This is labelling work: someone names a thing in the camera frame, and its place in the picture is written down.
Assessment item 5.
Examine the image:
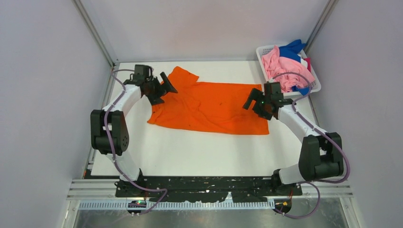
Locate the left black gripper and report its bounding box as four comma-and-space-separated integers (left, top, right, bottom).
145, 73, 177, 106

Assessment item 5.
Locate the orange t-shirt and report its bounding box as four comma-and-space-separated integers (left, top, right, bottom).
147, 66, 269, 135

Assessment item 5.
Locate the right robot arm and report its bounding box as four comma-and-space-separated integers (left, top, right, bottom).
243, 82, 347, 195

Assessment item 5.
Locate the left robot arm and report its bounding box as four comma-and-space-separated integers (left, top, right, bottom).
90, 64, 177, 197

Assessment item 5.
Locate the pink t-shirt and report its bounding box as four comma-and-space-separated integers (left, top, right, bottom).
260, 46, 315, 93

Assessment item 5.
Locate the white plastic laundry basket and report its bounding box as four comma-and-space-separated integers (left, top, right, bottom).
256, 39, 321, 96

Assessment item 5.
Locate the blue t-shirt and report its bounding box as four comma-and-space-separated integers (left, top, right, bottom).
277, 39, 315, 95

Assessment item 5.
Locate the red garment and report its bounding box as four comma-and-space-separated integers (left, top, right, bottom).
303, 57, 312, 72

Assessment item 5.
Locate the aluminium frame rail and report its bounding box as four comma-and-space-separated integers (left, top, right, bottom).
72, 0, 118, 67

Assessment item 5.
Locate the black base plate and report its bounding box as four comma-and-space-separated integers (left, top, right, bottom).
115, 176, 302, 203

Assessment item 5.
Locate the white slotted cable duct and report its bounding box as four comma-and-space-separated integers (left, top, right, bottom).
78, 199, 275, 210

